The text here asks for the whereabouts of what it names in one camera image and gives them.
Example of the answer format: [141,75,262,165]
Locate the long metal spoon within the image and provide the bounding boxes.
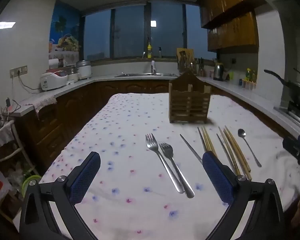
[238,128,262,168]

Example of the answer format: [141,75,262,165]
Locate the steel lidded pot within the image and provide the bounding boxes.
[76,60,93,80]

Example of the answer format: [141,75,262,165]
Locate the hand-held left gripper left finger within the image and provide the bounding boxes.
[19,151,101,240]

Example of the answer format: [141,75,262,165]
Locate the gas stove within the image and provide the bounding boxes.
[273,100,300,132]

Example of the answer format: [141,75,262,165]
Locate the white shelf rack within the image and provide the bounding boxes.
[0,120,41,220]

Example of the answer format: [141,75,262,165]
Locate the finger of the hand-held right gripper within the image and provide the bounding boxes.
[282,134,300,157]

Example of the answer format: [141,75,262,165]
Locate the large metal fork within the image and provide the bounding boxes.
[145,133,185,194]

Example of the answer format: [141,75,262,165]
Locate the rice cooker cable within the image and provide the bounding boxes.
[12,71,42,92]

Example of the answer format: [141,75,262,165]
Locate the white rice cooker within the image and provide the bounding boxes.
[39,71,68,92]

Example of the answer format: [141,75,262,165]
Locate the printed wooden board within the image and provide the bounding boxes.
[177,48,194,74]

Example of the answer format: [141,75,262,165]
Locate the spice jar rack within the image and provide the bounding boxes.
[242,67,257,90]

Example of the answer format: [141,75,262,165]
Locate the steel electric kettle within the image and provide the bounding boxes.
[213,62,226,81]

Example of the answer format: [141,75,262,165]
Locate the ceiling light panel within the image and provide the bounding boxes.
[0,21,16,31]

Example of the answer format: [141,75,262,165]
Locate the wooden utensil holder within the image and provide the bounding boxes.
[168,69,211,124]

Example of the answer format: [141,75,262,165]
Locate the glass jar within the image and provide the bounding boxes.
[67,66,78,82]

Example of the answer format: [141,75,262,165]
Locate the floral white tablecloth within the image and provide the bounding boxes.
[39,93,300,240]

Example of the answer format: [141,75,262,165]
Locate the knife block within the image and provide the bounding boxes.
[195,57,206,77]

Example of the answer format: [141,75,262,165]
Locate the green bowl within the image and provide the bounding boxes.
[22,174,42,198]

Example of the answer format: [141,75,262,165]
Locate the kitchen window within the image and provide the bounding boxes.
[81,1,208,61]

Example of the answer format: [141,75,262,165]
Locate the wooden base cabinets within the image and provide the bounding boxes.
[16,79,294,173]

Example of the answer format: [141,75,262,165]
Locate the small metal fork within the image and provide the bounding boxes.
[159,142,195,199]

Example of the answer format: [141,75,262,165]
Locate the wooden wall cabinets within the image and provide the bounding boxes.
[198,0,268,53]

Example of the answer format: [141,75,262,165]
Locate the lace cloth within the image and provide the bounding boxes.
[20,91,58,121]

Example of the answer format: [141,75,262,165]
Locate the black wok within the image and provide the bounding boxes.
[263,68,300,106]

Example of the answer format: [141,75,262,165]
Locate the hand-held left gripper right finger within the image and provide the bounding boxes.
[202,151,285,240]

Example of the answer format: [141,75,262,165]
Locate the wall power outlet strip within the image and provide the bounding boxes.
[10,65,28,78]

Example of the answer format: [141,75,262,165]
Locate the steel kitchen sink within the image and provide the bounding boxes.
[114,72,178,78]

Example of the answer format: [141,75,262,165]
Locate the fruit wall poster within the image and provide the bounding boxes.
[49,0,81,61]

